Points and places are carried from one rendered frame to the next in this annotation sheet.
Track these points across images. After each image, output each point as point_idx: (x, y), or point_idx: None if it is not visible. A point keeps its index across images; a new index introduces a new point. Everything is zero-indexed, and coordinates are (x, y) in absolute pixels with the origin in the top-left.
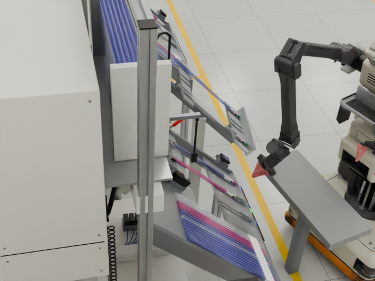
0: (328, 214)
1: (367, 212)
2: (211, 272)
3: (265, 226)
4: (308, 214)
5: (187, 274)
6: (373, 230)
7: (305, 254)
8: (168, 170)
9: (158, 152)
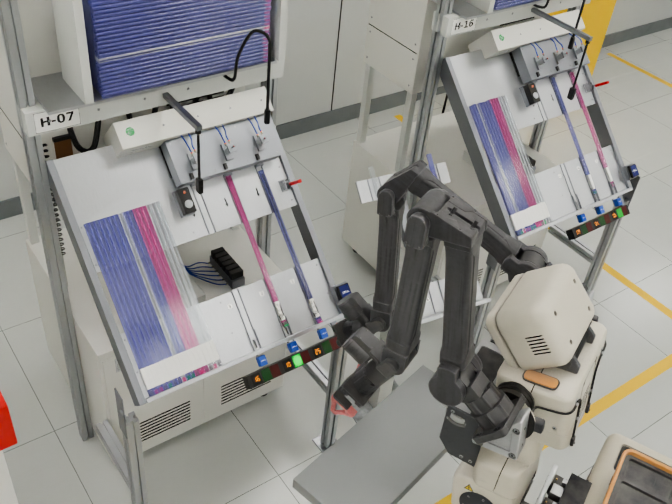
0: (356, 468)
1: None
2: (88, 285)
3: (437, 497)
4: (342, 442)
5: (297, 424)
6: None
7: None
8: (60, 108)
9: (80, 94)
